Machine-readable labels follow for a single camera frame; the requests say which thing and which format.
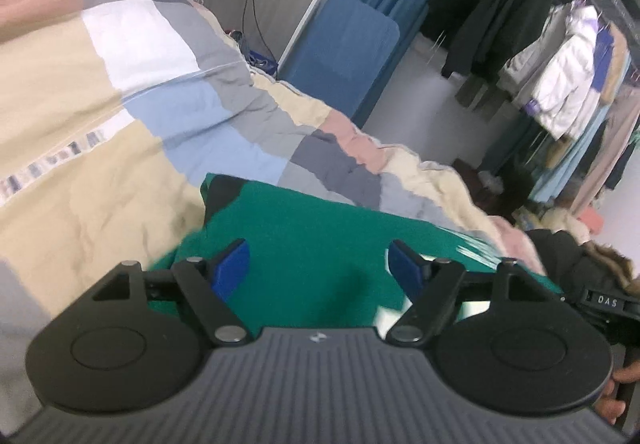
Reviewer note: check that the person's right hand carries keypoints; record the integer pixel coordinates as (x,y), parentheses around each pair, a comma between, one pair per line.
(627,374)

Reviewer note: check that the pile of small bedside items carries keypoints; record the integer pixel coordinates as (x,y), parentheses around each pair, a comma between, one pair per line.
(255,57)

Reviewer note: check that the black hanging jacket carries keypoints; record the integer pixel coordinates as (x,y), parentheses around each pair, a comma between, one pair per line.
(500,14)

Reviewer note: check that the beige fluffy garment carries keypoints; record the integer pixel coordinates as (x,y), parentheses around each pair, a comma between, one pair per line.
(565,224)

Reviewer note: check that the pink hanging sweater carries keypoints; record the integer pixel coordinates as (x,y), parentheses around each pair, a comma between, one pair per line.
(610,144)

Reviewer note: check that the light blue hanging garment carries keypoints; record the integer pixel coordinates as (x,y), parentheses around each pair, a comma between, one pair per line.
(570,159)

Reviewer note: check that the black coat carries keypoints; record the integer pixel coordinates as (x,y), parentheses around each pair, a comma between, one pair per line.
(560,254)

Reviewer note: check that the green sweatshirt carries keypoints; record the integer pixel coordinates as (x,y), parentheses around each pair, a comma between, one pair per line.
(310,244)

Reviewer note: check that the patchwork duvet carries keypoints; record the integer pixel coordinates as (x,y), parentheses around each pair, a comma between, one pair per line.
(100,124)

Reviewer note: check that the grey shoes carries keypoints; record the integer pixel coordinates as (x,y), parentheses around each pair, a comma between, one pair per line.
(492,181)

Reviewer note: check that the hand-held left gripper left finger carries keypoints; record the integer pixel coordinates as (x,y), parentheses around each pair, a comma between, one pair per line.
(230,269)

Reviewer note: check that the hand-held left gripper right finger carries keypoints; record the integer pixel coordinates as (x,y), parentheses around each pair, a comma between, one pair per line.
(407,269)

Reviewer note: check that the blue and white jacket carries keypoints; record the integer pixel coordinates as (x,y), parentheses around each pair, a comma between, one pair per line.
(604,59)

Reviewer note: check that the tan hanging coat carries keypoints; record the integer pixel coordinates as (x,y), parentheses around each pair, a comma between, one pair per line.
(617,64)

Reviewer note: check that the blue padded chair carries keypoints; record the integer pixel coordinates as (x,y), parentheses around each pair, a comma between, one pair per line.
(340,54)

